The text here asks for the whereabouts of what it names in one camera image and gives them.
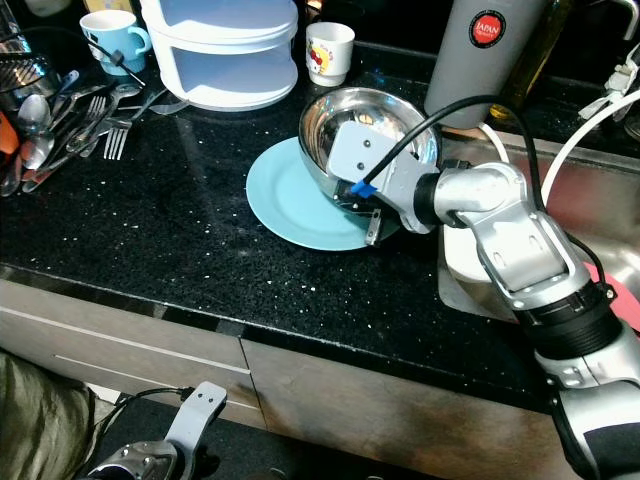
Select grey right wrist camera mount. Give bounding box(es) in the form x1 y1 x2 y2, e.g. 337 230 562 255
325 118 439 247

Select white plastic stacked container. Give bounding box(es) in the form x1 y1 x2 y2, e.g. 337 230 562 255
138 0 301 111

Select pink plate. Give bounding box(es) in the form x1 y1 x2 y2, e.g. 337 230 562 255
585 262 640 331

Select blue handled utensil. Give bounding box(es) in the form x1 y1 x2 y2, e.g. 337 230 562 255
55 70 81 102

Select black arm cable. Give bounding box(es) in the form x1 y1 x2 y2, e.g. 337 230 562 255
350 95 546 201
95 387 191 441

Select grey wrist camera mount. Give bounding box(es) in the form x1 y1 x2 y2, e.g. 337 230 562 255
165 381 227 451
325 118 439 247

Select orange black hand tool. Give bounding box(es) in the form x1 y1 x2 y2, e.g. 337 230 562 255
0 115 18 156

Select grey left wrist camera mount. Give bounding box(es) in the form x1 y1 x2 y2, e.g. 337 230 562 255
165 381 227 451

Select stainless steel bowl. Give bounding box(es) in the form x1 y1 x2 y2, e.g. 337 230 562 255
298 87 441 206

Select olive green cloth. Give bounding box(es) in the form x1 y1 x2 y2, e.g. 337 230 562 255
0 352 96 480

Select white plate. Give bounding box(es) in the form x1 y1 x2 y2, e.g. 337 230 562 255
445 225 496 283

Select white cartoon print cup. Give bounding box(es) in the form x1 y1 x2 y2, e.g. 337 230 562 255
305 22 357 87

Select brown wooden drawer front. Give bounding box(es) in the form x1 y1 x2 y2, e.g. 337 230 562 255
240 340 576 480
0 275 246 431

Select thin black cable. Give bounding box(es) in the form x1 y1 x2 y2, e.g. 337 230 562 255
95 40 151 89

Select silver metal fork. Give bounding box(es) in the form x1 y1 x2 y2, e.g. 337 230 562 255
130 95 191 117
35 95 107 186
104 90 163 162

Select grey thermos bottle red label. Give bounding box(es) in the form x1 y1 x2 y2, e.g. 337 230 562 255
423 0 551 131

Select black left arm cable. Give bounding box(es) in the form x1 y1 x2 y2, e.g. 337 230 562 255
95 387 191 441

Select yellow oil bottle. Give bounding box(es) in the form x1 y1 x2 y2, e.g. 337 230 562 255
495 0 576 126

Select blue ceramic mug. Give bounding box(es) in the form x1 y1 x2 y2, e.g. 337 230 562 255
78 10 153 76

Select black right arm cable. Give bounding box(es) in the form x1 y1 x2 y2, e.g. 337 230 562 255
350 95 546 201

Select light blue plate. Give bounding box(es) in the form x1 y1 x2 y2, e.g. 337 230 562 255
246 137 381 251

